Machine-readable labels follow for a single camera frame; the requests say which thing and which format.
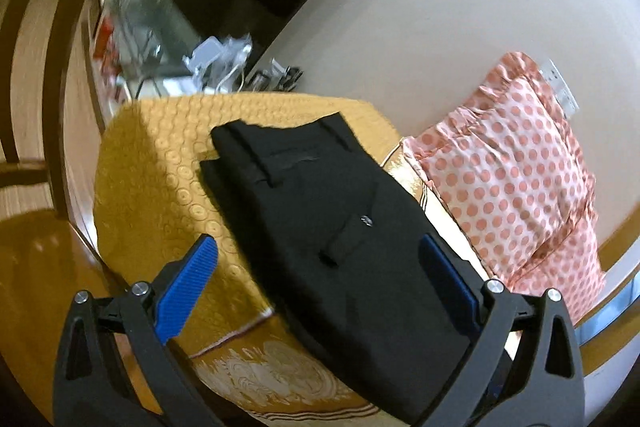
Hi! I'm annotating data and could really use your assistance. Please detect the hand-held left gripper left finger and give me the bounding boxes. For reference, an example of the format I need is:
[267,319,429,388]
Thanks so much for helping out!
[53,233,226,427]

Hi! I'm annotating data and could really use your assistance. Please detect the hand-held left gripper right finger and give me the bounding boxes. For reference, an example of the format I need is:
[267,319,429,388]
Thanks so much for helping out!
[415,233,586,427]

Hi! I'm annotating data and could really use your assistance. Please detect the black pants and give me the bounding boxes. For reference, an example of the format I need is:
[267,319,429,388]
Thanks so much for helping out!
[200,111,493,425]

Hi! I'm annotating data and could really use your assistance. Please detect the yellow patterned bed cover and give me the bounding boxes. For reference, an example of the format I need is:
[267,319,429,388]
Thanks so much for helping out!
[94,92,521,425]

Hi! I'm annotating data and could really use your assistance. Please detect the pink polka dot pillow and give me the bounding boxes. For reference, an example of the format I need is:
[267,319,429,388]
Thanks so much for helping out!
[402,52,608,325]

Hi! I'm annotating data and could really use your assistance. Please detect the cluttered side table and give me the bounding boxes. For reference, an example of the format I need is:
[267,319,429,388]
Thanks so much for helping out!
[80,0,306,108]

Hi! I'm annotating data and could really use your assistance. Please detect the white wall socket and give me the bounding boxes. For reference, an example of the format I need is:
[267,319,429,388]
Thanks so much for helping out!
[542,59,581,115]

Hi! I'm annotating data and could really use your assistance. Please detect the white charger with cables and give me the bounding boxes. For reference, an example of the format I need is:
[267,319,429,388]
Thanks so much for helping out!
[182,36,253,95]

